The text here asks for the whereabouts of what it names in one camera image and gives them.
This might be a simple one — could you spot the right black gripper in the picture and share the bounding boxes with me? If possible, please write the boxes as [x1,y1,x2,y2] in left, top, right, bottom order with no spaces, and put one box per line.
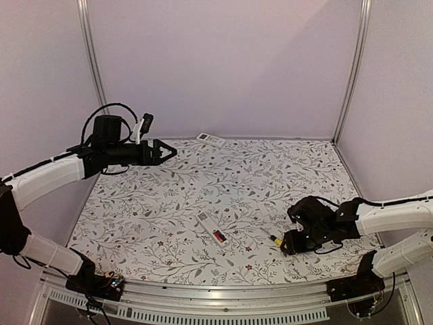
[280,225,330,255]

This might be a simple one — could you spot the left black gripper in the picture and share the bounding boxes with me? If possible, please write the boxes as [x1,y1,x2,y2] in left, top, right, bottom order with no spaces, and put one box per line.
[106,138,177,166]

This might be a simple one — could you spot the yellow handled screwdriver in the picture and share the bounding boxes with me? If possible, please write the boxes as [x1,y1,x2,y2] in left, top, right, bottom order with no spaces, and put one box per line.
[260,227,287,249]

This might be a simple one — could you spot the white battery cover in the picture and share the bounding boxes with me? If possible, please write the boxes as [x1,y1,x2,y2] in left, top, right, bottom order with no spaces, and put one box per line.
[257,202,269,218]

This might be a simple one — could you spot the white air conditioner remote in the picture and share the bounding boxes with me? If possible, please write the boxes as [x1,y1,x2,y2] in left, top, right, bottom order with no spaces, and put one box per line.
[196,212,229,247]

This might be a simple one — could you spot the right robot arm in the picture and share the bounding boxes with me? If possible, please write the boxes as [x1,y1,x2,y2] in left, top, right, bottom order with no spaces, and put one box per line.
[279,191,432,295]

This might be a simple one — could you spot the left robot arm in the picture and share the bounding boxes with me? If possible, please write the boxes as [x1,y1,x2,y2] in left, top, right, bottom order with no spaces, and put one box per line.
[1,114,177,294]

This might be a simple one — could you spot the red black battery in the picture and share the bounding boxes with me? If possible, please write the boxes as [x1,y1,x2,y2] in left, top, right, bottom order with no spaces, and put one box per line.
[213,230,227,243]

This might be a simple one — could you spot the floral patterned table mat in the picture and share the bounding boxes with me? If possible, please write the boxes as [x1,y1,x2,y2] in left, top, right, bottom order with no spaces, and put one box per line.
[68,139,380,286]

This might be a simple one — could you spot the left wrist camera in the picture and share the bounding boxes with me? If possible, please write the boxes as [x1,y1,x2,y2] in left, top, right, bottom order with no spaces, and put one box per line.
[140,113,154,134]

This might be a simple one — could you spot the front aluminium rail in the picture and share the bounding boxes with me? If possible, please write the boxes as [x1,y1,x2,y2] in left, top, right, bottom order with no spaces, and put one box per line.
[29,271,426,324]

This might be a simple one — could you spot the left camera cable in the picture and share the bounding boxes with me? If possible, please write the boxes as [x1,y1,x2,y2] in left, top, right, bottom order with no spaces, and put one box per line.
[80,103,139,143]

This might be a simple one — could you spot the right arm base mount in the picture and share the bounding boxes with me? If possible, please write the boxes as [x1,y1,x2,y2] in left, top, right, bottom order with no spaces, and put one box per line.
[326,250,385,318]

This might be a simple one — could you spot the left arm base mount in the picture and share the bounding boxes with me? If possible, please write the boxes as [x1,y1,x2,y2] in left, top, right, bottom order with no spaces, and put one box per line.
[66,259,124,302]

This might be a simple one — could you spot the left aluminium frame post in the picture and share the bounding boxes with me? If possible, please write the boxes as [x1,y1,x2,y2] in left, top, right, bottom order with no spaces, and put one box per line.
[76,0,107,106]

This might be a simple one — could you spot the aluminium frame post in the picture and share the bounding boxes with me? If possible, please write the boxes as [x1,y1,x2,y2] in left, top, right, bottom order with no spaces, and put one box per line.
[332,0,372,146]
[76,0,107,106]

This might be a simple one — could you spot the right aluminium frame post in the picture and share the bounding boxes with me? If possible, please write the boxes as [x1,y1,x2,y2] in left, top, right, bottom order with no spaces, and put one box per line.
[332,0,372,146]

